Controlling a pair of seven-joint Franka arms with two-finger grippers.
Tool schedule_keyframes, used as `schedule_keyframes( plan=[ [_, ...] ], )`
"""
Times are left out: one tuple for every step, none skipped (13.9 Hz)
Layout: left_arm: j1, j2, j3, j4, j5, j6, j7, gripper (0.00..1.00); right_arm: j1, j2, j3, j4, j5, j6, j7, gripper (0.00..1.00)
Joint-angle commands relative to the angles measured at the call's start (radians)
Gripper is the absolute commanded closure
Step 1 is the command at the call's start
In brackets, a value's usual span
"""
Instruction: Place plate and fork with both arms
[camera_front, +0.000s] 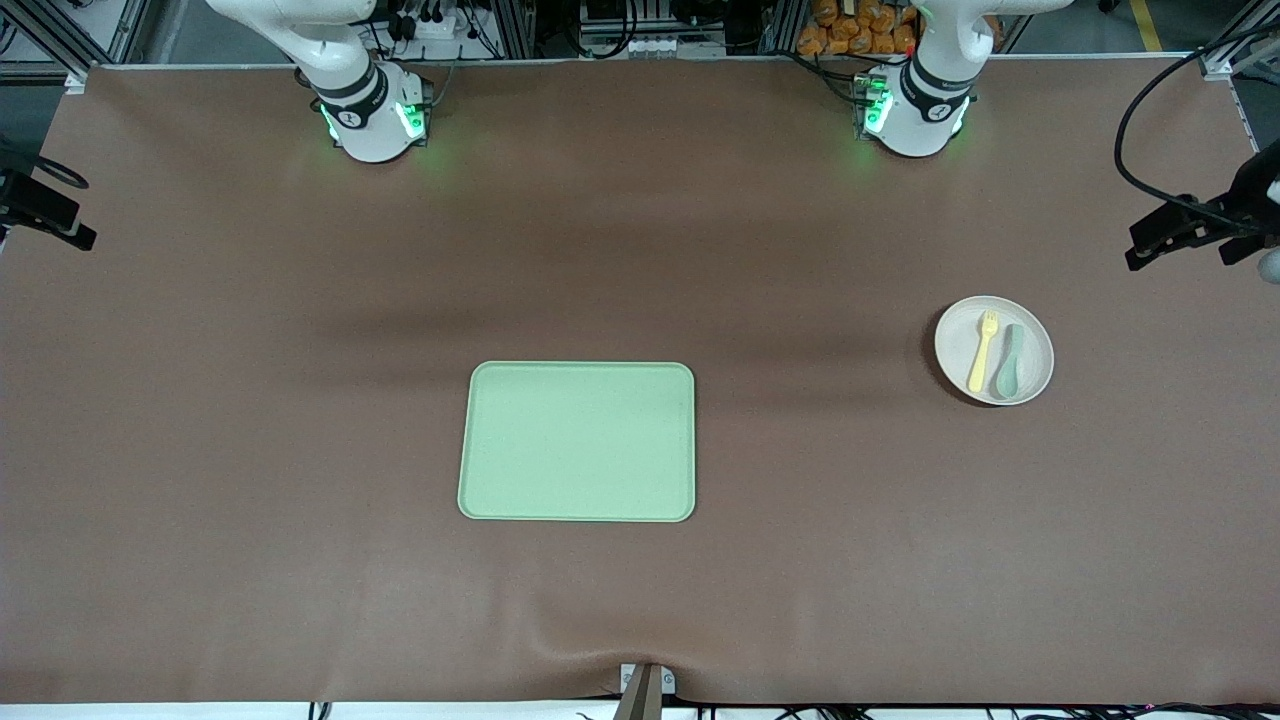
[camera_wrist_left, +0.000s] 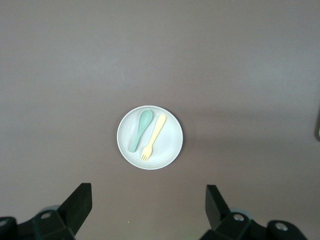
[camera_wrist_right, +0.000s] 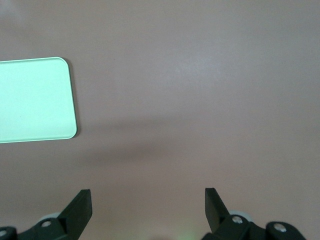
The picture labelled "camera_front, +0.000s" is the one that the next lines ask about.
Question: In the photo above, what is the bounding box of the yellow plastic fork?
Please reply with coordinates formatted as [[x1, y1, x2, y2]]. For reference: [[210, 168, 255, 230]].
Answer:
[[967, 310, 1001, 394]]

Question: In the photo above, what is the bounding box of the beige round plate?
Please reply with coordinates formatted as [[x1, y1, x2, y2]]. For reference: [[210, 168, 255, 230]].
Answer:
[[934, 295, 1056, 408]]

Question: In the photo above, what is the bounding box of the green plastic spoon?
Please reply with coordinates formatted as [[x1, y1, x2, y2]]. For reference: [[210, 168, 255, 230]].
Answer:
[[991, 323, 1027, 399]]

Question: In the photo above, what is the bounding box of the brown table cover cloth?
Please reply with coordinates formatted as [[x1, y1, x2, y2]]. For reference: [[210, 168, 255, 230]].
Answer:
[[0, 55, 1280, 707]]

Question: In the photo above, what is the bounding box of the orange packages pile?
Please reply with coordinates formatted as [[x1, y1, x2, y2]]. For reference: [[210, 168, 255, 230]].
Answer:
[[797, 0, 919, 57]]

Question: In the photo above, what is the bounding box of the white power strip with plugs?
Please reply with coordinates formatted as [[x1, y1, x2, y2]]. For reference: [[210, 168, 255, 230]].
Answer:
[[385, 0, 481, 43]]

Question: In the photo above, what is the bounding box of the light green rectangular tray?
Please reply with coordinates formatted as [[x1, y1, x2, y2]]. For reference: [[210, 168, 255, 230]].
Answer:
[[457, 361, 697, 524]]

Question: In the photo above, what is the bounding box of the white connector strip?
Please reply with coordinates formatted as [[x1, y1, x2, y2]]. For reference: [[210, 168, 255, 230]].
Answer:
[[585, 35, 723, 58]]

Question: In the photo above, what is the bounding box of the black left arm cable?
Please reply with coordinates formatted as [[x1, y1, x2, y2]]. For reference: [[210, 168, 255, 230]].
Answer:
[[1114, 22, 1280, 213]]

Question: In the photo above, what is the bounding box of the aluminium frame strut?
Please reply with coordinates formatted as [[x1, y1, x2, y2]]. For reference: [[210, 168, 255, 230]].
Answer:
[[10, 0, 91, 81], [110, 0, 153, 63], [765, 0, 809, 56], [495, 0, 538, 59], [1200, 0, 1280, 79]]

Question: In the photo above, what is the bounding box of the grey metal bracket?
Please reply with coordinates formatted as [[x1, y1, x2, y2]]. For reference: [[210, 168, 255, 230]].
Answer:
[[619, 663, 677, 697]]

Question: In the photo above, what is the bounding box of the tan camera post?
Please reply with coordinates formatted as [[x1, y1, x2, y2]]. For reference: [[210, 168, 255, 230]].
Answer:
[[612, 664, 665, 720]]

